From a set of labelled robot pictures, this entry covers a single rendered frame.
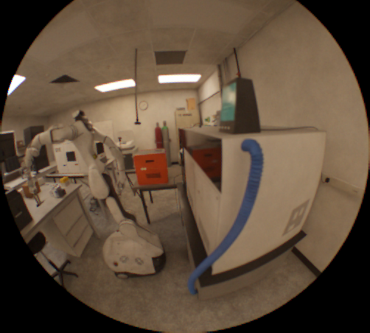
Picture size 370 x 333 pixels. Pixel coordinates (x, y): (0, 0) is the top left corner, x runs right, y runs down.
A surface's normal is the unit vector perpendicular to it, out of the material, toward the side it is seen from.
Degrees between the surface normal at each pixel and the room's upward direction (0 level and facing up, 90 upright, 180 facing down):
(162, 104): 90
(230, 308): 0
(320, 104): 90
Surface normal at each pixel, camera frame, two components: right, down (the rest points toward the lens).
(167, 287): -0.07, -0.98
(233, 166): 0.14, 0.17
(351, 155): -0.99, 0.10
